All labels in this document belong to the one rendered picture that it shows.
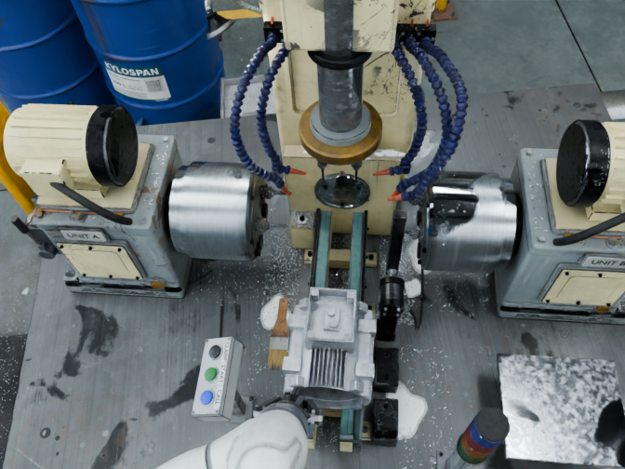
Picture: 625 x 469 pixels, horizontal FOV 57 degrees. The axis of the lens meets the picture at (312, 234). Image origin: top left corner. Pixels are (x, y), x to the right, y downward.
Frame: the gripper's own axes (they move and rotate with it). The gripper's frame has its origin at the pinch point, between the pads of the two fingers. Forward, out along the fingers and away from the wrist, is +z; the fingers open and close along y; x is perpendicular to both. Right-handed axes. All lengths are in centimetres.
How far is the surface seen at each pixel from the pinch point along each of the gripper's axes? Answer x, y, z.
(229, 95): -99, 51, 140
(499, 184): -48, -43, 21
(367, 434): 13.5, -15.4, 24.9
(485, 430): -0.1, -34.5, -13.1
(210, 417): 6.0, 17.9, 2.9
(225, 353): -6.7, 16.5, 7.1
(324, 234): -34, -1, 41
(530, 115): -79, -66, 81
